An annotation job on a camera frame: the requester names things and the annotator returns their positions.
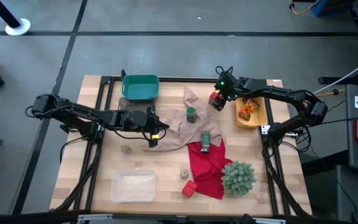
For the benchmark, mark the orange spice packet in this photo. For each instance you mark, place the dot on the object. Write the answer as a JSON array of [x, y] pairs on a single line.
[[245, 112]]

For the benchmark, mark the blue box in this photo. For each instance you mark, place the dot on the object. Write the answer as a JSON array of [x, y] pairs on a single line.
[[328, 7]]

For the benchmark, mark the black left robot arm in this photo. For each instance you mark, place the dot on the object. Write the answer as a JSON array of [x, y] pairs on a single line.
[[73, 110]]

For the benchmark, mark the beige cloth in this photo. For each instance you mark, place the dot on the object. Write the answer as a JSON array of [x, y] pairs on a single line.
[[179, 130]]

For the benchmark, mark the brown spice packet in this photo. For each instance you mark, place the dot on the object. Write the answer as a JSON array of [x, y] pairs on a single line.
[[251, 102]]

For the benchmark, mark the tall green spice bottle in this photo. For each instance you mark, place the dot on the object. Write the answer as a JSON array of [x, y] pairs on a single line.
[[205, 141]]

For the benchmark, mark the green-lid spice jar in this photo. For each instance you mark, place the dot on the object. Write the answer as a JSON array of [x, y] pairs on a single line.
[[191, 114]]

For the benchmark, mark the grey translucent plastic bin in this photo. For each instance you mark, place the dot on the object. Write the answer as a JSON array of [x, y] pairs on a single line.
[[132, 104]]

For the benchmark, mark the green artificial plant ball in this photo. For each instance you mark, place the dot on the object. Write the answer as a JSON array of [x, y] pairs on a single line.
[[238, 179]]

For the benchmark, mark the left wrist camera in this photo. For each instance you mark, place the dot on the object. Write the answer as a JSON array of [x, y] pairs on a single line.
[[154, 141]]

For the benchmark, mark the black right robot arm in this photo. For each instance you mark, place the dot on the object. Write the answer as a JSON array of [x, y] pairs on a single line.
[[278, 91]]

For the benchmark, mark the black pole with white base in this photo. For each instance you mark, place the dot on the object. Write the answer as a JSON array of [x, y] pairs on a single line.
[[14, 26]]

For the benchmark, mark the yellow plastic tray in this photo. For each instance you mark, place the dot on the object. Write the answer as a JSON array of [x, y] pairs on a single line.
[[258, 119]]

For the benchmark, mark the red cloth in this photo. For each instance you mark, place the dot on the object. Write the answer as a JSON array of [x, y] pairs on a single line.
[[207, 168]]

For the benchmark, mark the black aluminium table frame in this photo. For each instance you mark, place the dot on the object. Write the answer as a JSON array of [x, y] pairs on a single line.
[[182, 79]]

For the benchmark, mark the small glass spice jar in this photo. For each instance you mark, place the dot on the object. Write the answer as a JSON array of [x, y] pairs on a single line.
[[126, 149]]

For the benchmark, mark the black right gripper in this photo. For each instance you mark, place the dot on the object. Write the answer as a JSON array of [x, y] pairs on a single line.
[[228, 87]]

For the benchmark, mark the teal plastic bin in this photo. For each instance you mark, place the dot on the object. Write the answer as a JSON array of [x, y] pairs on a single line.
[[140, 88]]

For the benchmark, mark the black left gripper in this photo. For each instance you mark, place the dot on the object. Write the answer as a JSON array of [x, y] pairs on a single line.
[[138, 119]]

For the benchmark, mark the clear plastic bin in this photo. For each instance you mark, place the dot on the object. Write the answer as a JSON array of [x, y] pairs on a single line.
[[134, 186]]

